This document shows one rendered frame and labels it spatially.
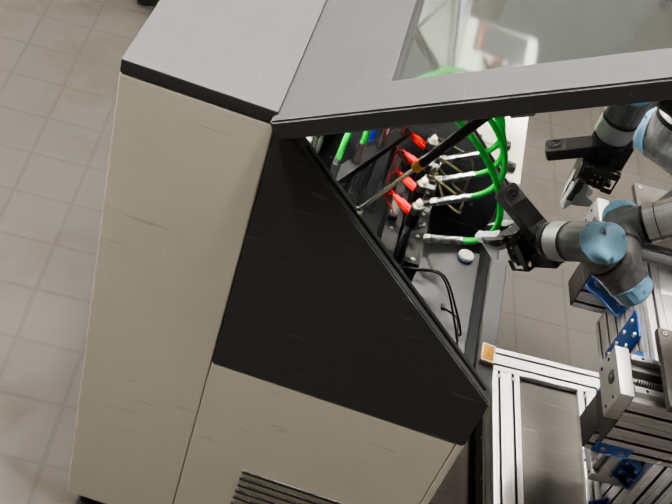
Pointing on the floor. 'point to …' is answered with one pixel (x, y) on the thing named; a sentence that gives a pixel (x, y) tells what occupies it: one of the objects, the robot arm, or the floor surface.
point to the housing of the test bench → (175, 230)
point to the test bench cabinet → (302, 450)
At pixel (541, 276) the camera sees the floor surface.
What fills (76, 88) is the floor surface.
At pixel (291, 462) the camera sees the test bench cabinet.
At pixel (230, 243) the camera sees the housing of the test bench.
